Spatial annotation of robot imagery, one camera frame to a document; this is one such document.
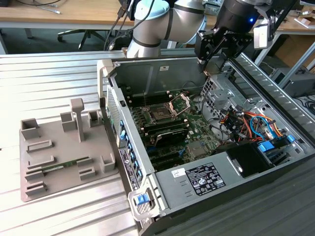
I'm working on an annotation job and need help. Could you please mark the green RAM stick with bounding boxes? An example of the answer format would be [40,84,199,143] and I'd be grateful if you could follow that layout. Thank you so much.
[40,158,89,172]

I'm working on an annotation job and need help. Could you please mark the CPU socket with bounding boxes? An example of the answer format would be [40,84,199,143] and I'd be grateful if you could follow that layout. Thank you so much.
[147,104,173,124]

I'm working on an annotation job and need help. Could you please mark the brown cardboard box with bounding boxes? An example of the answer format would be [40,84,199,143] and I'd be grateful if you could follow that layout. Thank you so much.
[275,34,315,72]

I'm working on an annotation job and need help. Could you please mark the green motherboard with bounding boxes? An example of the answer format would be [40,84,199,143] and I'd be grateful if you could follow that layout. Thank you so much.
[127,90,222,171]

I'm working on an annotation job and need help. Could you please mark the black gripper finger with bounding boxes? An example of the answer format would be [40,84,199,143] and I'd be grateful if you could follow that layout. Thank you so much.
[220,35,254,70]
[194,29,227,75]

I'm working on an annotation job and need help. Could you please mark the black office chair base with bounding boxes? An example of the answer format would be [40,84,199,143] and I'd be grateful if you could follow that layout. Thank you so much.
[57,28,100,51]

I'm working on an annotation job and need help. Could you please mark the open PC case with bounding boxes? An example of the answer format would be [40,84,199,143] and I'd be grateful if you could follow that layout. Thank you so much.
[97,46,315,236]

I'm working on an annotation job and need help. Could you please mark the black expansion slot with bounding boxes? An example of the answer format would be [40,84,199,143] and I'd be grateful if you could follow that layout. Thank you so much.
[148,149,182,163]
[151,157,185,172]

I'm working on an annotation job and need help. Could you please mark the black tripod pole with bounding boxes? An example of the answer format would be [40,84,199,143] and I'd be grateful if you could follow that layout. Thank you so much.
[253,0,297,62]

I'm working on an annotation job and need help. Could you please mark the black graphics card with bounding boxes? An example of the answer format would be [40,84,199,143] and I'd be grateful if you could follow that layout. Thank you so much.
[153,128,189,148]

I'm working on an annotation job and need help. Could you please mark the blue wire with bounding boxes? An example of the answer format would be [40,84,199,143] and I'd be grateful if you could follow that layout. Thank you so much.
[250,115,275,141]

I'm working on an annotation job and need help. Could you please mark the blue case latch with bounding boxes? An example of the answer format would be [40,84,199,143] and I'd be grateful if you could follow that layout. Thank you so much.
[136,194,150,205]

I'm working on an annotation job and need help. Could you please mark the black case label strip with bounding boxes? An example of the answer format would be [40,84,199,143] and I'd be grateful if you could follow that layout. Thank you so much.
[119,147,141,192]

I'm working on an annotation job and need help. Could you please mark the grey power supply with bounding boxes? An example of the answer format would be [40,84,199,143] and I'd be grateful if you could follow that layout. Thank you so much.
[154,151,244,210]

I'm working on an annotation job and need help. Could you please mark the black power supply label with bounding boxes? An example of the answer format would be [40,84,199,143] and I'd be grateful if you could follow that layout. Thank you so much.
[185,162,226,197]

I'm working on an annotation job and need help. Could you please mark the grey desktop computer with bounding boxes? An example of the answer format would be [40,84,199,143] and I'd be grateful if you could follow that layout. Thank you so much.
[270,67,315,98]

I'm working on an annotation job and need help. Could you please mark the black RAM slot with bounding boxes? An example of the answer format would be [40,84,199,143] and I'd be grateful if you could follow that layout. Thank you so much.
[141,118,189,130]
[143,122,190,135]
[129,93,172,108]

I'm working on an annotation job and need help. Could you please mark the blue disk carrier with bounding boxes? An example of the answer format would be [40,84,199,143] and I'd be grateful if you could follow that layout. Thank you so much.
[257,140,276,155]

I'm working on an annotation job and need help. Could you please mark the silver drive cage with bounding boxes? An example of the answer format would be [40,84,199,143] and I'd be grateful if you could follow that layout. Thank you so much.
[199,75,248,121]

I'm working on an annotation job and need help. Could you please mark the grey parts rack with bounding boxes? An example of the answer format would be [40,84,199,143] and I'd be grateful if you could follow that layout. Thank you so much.
[19,98,118,203]

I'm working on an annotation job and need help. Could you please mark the metal socket cover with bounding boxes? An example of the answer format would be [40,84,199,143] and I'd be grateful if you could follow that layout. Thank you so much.
[167,92,192,117]

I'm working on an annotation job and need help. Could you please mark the wooden desk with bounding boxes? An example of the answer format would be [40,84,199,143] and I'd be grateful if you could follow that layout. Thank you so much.
[255,0,315,34]
[0,0,138,29]

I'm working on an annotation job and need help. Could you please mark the black plastic shroud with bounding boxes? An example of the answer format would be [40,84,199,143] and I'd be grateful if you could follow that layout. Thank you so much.
[216,142,274,178]

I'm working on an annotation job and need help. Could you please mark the red yellow wire bundle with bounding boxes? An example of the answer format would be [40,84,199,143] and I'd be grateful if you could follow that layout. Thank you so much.
[220,110,262,143]

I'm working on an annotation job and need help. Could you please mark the thin cable with plug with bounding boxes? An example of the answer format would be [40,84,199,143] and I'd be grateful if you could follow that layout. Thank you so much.
[108,0,156,51]

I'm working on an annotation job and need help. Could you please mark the white note sticker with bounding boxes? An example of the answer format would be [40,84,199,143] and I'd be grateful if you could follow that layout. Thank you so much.
[171,168,187,179]

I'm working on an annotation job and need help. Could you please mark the grey chipset heatsink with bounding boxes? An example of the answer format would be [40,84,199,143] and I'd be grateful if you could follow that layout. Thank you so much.
[187,142,213,158]

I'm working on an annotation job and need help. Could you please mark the orange wire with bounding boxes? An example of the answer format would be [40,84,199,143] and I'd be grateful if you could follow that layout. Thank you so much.
[267,119,287,138]

